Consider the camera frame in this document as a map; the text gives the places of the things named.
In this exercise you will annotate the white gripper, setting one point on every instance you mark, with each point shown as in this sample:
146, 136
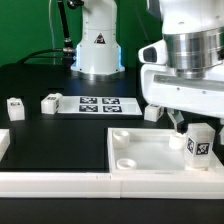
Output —
160, 86

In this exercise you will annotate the white square table top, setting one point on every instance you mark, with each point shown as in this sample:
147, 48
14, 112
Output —
147, 151

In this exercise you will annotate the white front fence bar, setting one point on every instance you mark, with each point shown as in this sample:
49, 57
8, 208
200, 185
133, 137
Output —
90, 185

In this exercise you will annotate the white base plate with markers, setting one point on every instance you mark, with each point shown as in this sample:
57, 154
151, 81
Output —
99, 105

